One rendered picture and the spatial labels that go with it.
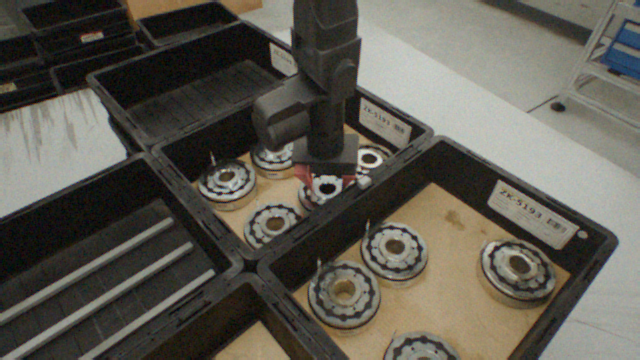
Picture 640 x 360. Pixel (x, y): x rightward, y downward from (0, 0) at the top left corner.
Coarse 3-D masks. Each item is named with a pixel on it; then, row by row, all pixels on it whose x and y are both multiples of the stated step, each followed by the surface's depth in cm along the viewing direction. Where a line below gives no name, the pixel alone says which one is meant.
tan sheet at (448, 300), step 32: (416, 224) 66; (448, 224) 66; (480, 224) 66; (352, 256) 62; (448, 256) 62; (384, 288) 58; (416, 288) 58; (448, 288) 58; (480, 288) 58; (384, 320) 55; (416, 320) 55; (448, 320) 55; (480, 320) 55; (512, 320) 55; (352, 352) 52; (384, 352) 52; (480, 352) 52
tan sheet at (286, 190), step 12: (348, 132) 83; (264, 180) 73; (276, 180) 73; (288, 180) 73; (264, 192) 71; (276, 192) 71; (288, 192) 71; (252, 204) 69; (228, 216) 67; (240, 216) 67; (240, 228) 66
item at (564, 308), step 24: (432, 144) 65; (456, 144) 65; (360, 192) 58; (528, 192) 58; (336, 216) 55; (576, 216) 55; (288, 240) 52; (264, 264) 49; (600, 264) 50; (576, 288) 47; (552, 312) 45; (552, 336) 43
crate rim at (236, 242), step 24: (216, 120) 70; (408, 120) 70; (168, 144) 65; (408, 144) 65; (168, 168) 61; (384, 168) 61; (192, 192) 58; (216, 216) 55; (312, 216) 55; (240, 240) 52
